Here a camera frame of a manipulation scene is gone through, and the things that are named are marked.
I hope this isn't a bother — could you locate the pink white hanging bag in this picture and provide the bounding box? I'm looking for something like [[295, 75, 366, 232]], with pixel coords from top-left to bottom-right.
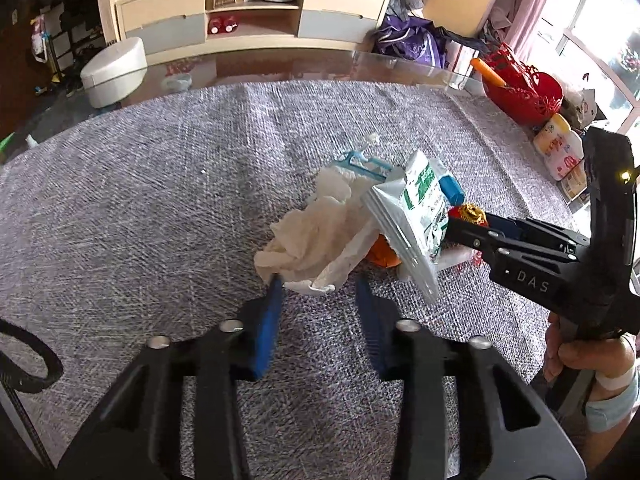
[[31, 17, 51, 61]]

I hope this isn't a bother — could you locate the white round stool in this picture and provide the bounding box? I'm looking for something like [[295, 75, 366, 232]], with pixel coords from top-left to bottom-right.
[[80, 37, 148, 108]]

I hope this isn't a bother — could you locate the white bottle pink label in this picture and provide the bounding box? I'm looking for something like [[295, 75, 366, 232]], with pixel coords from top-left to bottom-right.
[[532, 113, 585, 182]]

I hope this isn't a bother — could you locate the person's right hand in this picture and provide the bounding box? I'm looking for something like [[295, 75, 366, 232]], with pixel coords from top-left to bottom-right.
[[542, 311, 638, 385]]

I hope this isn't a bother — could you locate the black shoe rack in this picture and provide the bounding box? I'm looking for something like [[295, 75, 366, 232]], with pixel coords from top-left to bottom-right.
[[50, 2, 108, 86]]

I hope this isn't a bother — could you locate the clear plastic wrap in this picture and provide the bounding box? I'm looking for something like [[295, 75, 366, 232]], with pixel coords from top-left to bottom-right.
[[435, 247, 481, 281]]

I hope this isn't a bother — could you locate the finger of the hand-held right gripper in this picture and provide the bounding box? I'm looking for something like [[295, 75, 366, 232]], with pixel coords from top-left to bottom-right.
[[481, 212, 592, 249], [445, 216, 582, 267]]

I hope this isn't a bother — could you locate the white plastic bag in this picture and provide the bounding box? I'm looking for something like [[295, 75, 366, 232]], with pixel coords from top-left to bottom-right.
[[560, 87, 611, 131]]

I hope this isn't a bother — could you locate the purple bag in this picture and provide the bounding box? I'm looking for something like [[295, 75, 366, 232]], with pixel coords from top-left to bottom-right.
[[372, 16, 448, 68]]

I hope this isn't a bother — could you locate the gold red candy wrapper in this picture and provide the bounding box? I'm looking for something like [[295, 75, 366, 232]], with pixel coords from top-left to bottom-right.
[[447, 203, 488, 228]]

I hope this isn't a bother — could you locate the window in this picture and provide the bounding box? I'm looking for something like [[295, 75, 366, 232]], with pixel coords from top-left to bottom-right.
[[537, 0, 640, 126]]

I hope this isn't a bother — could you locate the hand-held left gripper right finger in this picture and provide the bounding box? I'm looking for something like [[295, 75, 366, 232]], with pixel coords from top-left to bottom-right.
[[355, 275, 588, 480]]

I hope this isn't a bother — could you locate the red plastic basket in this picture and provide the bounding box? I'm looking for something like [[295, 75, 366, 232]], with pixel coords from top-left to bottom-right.
[[482, 42, 565, 128]]

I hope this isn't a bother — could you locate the light blue plastic piece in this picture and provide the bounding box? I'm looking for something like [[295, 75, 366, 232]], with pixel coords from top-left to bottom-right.
[[334, 132, 393, 178]]

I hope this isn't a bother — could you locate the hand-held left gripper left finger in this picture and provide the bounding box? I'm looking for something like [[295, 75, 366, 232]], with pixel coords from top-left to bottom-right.
[[52, 274, 286, 480]]

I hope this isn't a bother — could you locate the orange tube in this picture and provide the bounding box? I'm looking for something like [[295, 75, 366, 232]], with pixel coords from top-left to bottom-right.
[[470, 57, 508, 88]]

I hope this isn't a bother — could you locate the black cable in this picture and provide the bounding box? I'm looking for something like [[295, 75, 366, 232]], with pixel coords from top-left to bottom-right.
[[0, 317, 65, 466]]

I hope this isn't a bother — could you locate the white tissue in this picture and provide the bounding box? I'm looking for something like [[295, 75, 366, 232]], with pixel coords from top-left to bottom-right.
[[284, 220, 383, 295], [254, 165, 373, 283]]

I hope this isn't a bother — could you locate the orange wrapper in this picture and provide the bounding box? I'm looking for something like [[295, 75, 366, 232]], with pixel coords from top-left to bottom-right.
[[365, 235, 401, 267]]

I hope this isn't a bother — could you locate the green white foil packet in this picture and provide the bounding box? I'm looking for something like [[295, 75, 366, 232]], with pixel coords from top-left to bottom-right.
[[361, 150, 451, 303]]

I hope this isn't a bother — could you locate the pink curtain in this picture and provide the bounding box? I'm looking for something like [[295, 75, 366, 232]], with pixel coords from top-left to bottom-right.
[[490, 0, 601, 66]]

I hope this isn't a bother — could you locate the blue cylinder object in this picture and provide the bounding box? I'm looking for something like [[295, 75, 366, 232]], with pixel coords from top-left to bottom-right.
[[437, 172, 466, 207]]

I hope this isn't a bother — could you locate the grey woven table mat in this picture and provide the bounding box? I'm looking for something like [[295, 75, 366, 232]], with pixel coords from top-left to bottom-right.
[[0, 80, 581, 480]]

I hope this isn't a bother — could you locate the beige grey tv cabinet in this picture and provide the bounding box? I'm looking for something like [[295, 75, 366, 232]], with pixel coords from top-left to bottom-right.
[[115, 0, 393, 63]]

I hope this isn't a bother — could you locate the small white bottle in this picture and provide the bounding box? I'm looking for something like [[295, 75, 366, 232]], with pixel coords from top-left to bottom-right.
[[560, 160, 591, 201]]

